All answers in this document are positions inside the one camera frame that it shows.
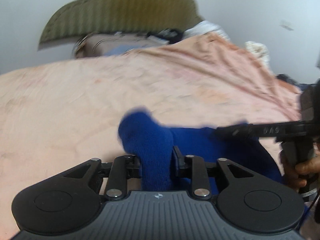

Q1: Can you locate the pink bed sheet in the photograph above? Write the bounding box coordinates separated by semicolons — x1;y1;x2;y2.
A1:
0;33;304;240

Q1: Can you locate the dark cloth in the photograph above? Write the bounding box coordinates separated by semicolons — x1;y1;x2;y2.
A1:
146;28;184;45

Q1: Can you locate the person's right hand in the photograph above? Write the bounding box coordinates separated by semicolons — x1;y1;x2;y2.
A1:
280;141;320;193

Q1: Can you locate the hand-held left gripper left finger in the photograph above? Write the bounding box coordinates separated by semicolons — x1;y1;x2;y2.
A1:
60;154;142;200

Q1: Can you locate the black cloth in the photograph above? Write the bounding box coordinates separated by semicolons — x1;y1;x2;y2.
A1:
274;74;304;94

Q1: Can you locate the olive padded headboard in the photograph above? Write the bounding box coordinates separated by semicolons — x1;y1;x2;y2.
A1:
37;0;204;52

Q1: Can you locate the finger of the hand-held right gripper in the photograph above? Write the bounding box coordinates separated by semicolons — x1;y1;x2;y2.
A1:
215;121;302;139

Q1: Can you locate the pink pillow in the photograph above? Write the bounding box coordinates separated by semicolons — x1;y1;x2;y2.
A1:
72;32;163;59

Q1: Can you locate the cream fluffy cloth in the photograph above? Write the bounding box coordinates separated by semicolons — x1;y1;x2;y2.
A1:
244;41;271;67

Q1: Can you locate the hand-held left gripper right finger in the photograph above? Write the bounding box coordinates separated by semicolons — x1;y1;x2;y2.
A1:
172;145;254;198

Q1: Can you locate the white cloth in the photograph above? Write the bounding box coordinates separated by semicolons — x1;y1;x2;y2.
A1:
184;21;231;42

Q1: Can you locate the blue knitted garment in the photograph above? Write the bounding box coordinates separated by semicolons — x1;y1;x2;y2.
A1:
118;107;284;193

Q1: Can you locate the white wall socket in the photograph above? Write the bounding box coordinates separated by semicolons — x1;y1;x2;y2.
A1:
279;20;295;31

